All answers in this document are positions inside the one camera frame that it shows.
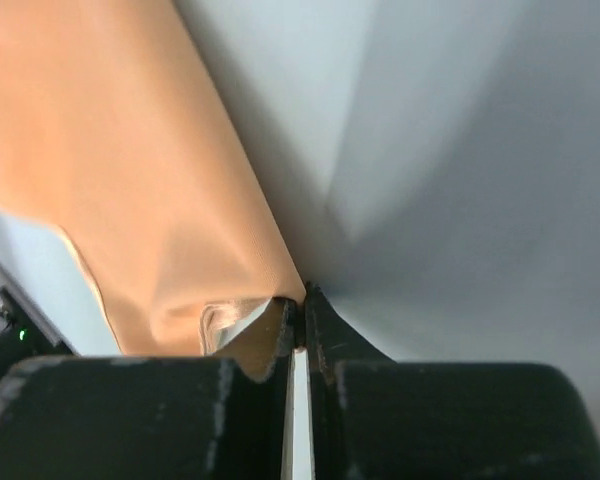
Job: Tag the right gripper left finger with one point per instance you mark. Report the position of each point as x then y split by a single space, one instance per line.
218 417

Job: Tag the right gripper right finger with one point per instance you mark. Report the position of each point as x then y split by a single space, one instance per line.
376 418

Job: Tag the peach cloth napkin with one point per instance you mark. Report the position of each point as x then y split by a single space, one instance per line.
112 133

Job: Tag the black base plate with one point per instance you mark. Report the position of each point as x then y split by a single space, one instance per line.
25 331

